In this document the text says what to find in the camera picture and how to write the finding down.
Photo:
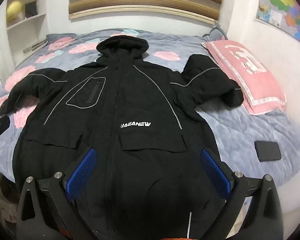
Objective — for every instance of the yellow ball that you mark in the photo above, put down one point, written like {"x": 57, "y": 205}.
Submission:
{"x": 13, "y": 10}

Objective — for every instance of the pink pillow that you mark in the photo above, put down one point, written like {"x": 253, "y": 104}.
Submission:
{"x": 262, "y": 93}

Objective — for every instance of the black hooded jacket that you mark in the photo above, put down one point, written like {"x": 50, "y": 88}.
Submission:
{"x": 141, "y": 120}

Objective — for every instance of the black wallet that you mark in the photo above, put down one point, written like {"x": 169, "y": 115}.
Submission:
{"x": 267, "y": 151}

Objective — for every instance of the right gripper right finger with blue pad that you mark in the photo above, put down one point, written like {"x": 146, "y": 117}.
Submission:
{"x": 263, "y": 219}

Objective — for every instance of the white bookshelf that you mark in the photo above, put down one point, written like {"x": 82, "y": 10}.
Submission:
{"x": 27, "y": 35}

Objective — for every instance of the grey pillow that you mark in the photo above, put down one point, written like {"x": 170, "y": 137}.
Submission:
{"x": 215, "y": 34}

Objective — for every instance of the grey floral bed blanket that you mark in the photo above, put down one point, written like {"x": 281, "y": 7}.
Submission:
{"x": 235, "y": 129}

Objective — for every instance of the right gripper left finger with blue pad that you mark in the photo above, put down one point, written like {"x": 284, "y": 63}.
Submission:
{"x": 46, "y": 208}

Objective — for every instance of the black box on shelf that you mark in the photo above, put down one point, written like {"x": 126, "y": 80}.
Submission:
{"x": 31, "y": 9}

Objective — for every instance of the colourful wall map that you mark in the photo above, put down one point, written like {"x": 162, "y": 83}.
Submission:
{"x": 281, "y": 14}

